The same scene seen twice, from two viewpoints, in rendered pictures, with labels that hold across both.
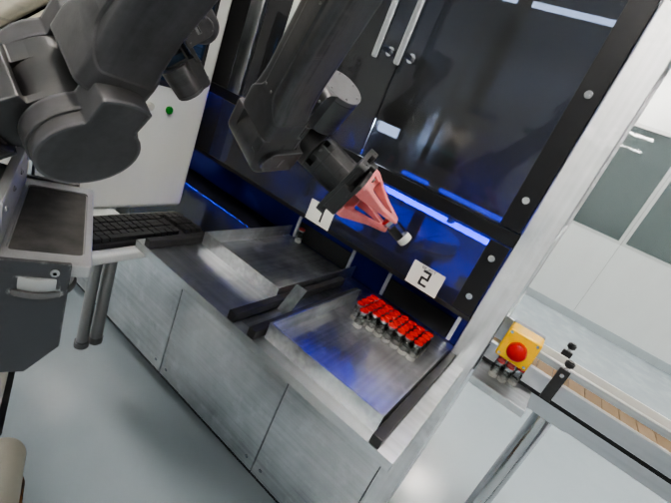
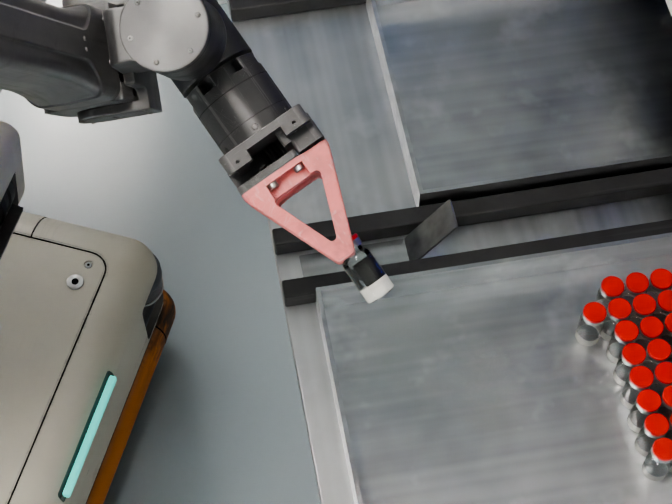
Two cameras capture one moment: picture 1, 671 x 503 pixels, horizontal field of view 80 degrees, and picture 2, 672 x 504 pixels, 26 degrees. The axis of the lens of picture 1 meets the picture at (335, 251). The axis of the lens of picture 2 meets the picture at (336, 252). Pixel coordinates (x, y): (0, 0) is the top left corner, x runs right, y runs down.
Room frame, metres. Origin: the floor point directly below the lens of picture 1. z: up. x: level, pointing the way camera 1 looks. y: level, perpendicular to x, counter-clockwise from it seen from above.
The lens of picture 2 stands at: (0.26, -0.46, 2.05)
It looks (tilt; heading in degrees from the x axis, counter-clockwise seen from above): 59 degrees down; 53
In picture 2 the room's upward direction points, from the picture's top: straight up
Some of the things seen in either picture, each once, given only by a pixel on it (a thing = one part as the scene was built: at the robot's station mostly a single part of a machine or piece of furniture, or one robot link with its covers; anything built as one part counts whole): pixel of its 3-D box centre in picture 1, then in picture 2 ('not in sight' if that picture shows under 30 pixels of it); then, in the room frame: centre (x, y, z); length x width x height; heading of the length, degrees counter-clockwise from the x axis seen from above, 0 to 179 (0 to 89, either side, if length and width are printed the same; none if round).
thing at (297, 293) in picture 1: (277, 305); (377, 241); (0.71, 0.07, 0.91); 0.14 x 0.03 x 0.06; 154
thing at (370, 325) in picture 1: (384, 329); (633, 376); (0.80, -0.17, 0.90); 0.18 x 0.02 x 0.05; 63
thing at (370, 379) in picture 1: (364, 343); (534, 396); (0.72, -0.13, 0.90); 0.34 x 0.26 x 0.04; 153
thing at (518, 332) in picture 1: (520, 344); not in sight; (0.82, -0.46, 0.99); 0.08 x 0.07 x 0.07; 153
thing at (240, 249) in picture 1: (285, 255); (559, 70); (0.98, 0.12, 0.90); 0.34 x 0.26 x 0.04; 153
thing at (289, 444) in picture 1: (260, 271); not in sight; (1.73, 0.30, 0.44); 2.06 x 1.00 x 0.88; 63
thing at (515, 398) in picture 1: (500, 383); not in sight; (0.85, -0.49, 0.87); 0.14 x 0.13 x 0.02; 153
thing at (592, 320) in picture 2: (360, 318); (591, 324); (0.81, -0.11, 0.90); 0.02 x 0.02 x 0.05
